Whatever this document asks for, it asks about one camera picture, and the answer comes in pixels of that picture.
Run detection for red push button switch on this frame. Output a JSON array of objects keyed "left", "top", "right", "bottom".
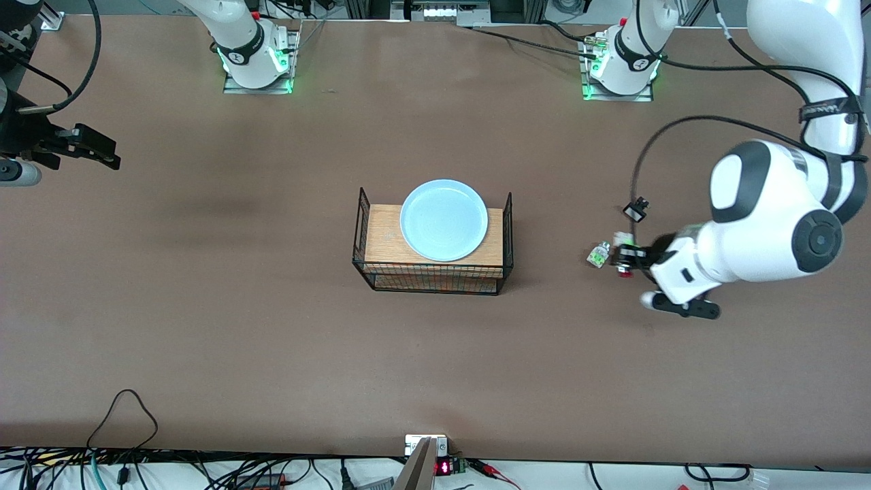
[{"left": 614, "top": 231, "right": 638, "bottom": 280}]

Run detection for light blue plate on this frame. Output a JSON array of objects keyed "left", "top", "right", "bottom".
[{"left": 399, "top": 179, "right": 489, "bottom": 263}]

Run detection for red black clip leads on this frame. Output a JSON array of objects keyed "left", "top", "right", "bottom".
[{"left": 468, "top": 459, "right": 523, "bottom": 490}]

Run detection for black power adapter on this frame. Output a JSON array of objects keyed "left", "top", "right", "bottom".
[{"left": 235, "top": 473, "right": 288, "bottom": 490}]

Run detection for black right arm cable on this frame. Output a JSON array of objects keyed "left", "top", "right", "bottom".
[{"left": 0, "top": 0, "right": 103, "bottom": 114}]

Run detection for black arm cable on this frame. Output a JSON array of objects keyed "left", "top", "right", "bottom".
[
  {"left": 0, "top": 0, "right": 103, "bottom": 114},
  {"left": 629, "top": 0, "right": 870, "bottom": 218}
]

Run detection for aluminium corner bracket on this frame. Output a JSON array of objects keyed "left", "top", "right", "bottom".
[{"left": 37, "top": 0, "right": 67, "bottom": 32}]

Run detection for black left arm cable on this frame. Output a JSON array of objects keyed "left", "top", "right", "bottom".
[{"left": 629, "top": 0, "right": 870, "bottom": 218}]

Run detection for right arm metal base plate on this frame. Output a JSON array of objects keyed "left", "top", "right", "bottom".
[{"left": 223, "top": 20, "right": 300, "bottom": 95}]

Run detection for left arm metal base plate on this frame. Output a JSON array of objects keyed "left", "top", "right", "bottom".
[{"left": 580, "top": 31, "right": 655, "bottom": 103}]

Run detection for black coiled cable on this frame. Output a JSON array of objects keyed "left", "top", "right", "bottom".
[{"left": 683, "top": 462, "right": 753, "bottom": 484}]

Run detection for black wire rack wooden shelf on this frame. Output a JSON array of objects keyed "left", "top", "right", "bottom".
[{"left": 352, "top": 189, "right": 514, "bottom": 296}]

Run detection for black cable across table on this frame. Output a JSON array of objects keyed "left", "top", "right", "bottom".
[{"left": 468, "top": 26, "right": 599, "bottom": 59}]

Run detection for thin black looped cable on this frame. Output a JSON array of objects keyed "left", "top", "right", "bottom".
[{"left": 86, "top": 389, "right": 159, "bottom": 451}]

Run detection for grey metal camera bracket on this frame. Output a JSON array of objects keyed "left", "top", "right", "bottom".
[{"left": 393, "top": 434, "right": 450, "bottom": 490}]

